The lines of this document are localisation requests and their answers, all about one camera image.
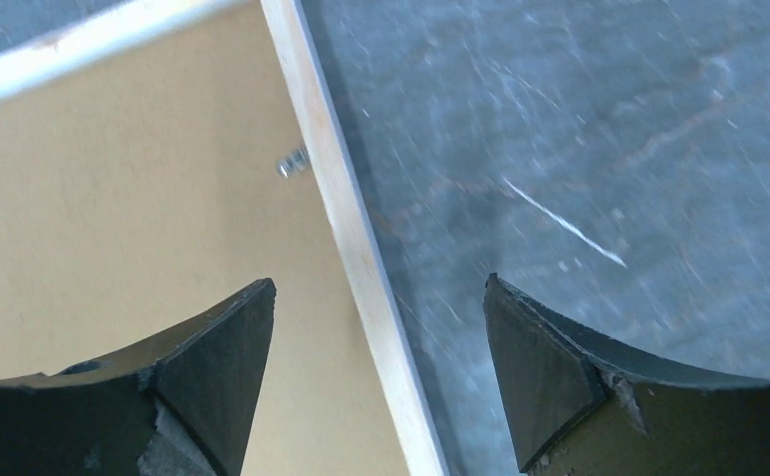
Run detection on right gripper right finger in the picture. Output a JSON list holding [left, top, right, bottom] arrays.
[[483, 275, 770, 475]]

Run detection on brown cardboard backing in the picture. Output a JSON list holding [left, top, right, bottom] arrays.
[[0, 2, 407, 475]]

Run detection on wooden picture frame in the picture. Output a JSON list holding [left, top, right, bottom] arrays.
[[0, 1, 448, 475]]

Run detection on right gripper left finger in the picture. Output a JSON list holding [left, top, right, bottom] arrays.
[[0, 279, 276, 475]]

